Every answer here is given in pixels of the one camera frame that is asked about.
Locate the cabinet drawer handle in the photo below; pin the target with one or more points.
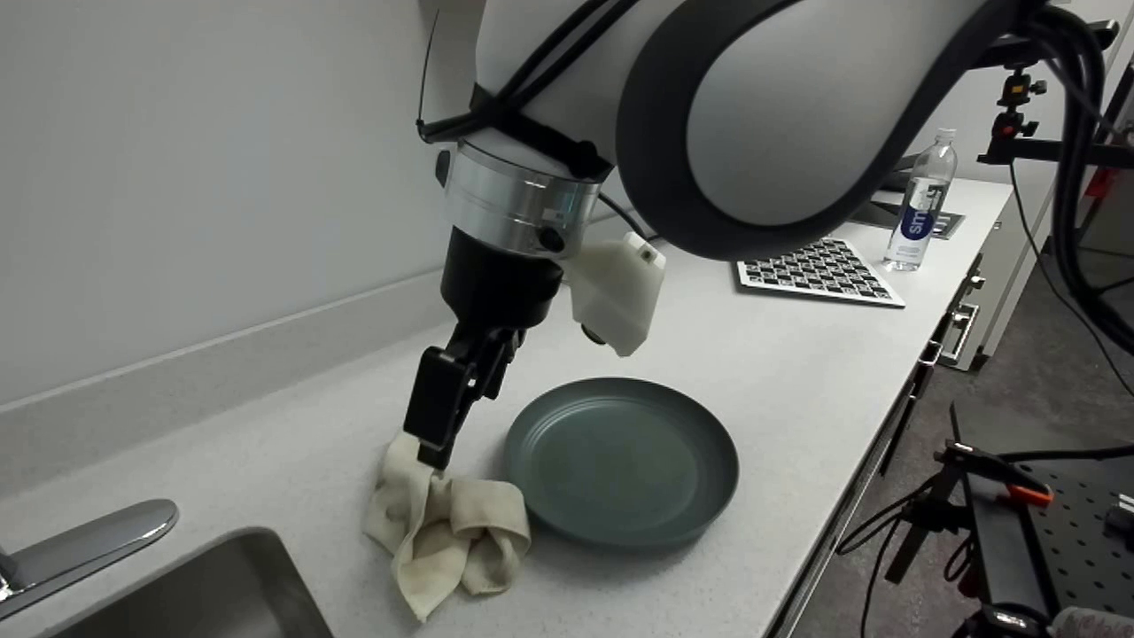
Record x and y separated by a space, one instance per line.
950 338

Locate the black perforated breadboard table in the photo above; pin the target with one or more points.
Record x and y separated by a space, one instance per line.
1083 559

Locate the grey metal faucet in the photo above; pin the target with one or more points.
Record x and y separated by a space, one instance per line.
81 550

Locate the cream cloth towel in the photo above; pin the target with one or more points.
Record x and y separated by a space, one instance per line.
443 534

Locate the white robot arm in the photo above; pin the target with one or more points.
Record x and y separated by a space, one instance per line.
734 130

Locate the stainless steel sink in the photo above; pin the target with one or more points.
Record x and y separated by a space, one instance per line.
243 586

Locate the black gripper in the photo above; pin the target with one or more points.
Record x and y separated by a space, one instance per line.
497 298

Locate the dark green round plate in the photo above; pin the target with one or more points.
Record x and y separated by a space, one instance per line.
620 462

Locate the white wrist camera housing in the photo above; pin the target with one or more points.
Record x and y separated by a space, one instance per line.
614 286

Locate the checkerboard calibration board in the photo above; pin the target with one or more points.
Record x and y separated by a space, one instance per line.
828 269

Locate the clear plastic water bottle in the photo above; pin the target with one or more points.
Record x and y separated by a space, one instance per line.
923 204

